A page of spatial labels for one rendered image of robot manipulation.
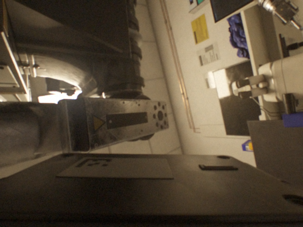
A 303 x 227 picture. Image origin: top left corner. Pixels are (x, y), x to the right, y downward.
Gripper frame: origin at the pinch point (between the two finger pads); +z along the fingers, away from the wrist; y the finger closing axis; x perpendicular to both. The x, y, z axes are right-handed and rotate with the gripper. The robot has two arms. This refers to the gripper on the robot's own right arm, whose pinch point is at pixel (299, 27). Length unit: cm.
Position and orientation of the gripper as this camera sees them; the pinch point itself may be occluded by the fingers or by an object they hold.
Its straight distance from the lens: 101.8
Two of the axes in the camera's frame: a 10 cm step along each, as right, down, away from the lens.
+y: 7.2, -2.2, 6.6
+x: -4.9, 5.1, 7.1
